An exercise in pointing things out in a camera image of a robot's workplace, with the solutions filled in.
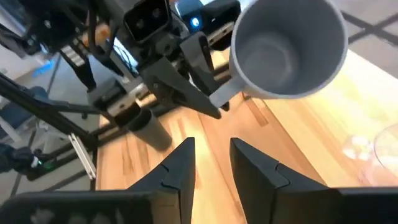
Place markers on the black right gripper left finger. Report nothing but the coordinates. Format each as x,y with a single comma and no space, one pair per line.
178,168

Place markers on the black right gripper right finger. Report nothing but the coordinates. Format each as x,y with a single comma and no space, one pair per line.
258,180

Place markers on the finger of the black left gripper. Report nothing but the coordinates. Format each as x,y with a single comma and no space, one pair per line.
177,90
202,65

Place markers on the tall dark tumbler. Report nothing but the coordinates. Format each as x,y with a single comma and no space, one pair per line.
152,133

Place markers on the grey ceramic mug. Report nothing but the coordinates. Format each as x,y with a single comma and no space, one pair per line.
280,62

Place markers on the clear glass mug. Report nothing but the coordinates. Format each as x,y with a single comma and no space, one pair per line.
385,155

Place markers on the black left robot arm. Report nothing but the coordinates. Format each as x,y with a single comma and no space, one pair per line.
62,28

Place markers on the silver aluminium extrusion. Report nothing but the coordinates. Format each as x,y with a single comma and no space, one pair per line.
82,155

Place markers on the black device with green light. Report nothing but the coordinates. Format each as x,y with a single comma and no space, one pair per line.
18,157

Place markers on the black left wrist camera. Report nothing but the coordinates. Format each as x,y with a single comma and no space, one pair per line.
146,18

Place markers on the black rig frame bar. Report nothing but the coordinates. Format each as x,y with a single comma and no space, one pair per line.
46,115

